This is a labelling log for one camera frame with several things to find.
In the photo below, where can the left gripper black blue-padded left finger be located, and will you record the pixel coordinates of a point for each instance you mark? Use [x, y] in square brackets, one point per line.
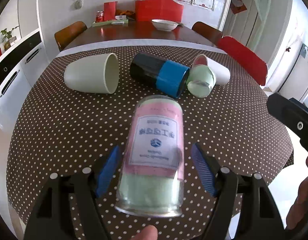
[51, 215]

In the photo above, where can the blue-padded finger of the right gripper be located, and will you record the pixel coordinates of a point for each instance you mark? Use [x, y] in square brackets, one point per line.
[300, 105]

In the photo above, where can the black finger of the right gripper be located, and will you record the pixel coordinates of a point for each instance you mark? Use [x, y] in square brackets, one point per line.
[285, 111]

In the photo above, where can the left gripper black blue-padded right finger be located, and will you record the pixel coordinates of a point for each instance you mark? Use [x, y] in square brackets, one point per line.
[259, 217]

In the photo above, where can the clear pink green labelled cup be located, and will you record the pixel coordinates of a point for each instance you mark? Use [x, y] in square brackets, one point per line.
[151, 182]

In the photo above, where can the white paper cup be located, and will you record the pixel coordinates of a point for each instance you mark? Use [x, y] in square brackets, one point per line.
[221, 72]

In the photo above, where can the small green paper cup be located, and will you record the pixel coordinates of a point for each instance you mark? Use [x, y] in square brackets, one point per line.
[201, 81]

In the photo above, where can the pale green plastic cup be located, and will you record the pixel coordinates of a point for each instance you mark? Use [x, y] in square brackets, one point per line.
[93, 74]

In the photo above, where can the right hand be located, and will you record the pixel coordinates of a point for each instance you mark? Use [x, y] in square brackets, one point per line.
[298, 209]

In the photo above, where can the left hand thumb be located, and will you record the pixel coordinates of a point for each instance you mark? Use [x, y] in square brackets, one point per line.
[150, 232]

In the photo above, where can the red covered chair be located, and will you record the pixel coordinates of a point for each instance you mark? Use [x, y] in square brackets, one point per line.
[254, 65]

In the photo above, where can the brown polka dot tablecloth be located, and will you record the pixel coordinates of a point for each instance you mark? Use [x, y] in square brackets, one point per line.
[60, 130]

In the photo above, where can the brown wooden chair right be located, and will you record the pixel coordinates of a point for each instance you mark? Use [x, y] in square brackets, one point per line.
[208, 32]

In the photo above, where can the brown wooden chair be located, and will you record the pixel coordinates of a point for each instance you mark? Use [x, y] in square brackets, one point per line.
[208, 32]
[65, 36]

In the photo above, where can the red door diamond decoration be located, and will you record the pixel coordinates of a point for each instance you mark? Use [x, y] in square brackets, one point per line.
[237, 6]

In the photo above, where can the white black sideboard cabinet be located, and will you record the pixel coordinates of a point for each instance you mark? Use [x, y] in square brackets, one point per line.
[20, 67]

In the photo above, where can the black blue cylindrical bottle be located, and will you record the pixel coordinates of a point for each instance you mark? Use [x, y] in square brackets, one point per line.
[167, 76]

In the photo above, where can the white ceramic bowl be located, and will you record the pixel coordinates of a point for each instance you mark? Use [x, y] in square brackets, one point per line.
[164, 25]

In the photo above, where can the red gift bag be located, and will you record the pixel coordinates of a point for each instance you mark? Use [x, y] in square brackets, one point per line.
[147, 10]

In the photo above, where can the brown wooden chair left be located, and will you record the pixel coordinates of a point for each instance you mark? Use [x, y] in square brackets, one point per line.
[65, 36]

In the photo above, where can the potted green plant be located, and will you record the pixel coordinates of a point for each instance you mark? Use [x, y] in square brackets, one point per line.
[6, 36]

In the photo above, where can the green tray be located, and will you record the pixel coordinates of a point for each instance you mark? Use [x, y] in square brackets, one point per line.
[110, 22]

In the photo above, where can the red cola can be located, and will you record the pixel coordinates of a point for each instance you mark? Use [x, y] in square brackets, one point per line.
[99, 17]

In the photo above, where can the small red box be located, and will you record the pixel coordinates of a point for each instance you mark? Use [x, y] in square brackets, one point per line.
[109, 10]

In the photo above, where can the round hanging wall pendant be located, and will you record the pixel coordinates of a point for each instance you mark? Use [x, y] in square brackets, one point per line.
[77, 4]

